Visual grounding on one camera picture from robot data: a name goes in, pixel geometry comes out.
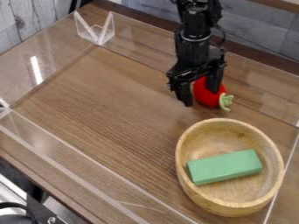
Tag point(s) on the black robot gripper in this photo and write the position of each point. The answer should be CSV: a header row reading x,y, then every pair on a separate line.
x,y
185,73

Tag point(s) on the red knitted strawberry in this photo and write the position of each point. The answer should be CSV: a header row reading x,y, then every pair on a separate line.
x,y
219,100

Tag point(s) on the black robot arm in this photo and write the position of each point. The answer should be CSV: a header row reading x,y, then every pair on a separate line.
x,y
199,59

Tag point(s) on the light wooden bowl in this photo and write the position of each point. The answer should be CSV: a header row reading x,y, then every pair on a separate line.
x,y
241,196

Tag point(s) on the green rectangular block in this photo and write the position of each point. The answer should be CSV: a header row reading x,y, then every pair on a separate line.
x,y
226,166

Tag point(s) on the black metal stand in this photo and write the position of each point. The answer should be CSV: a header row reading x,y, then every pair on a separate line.
x,y
22,199

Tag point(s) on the clear acrylic enclosure wall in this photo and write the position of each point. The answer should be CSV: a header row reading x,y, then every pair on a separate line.
x,y
91,123

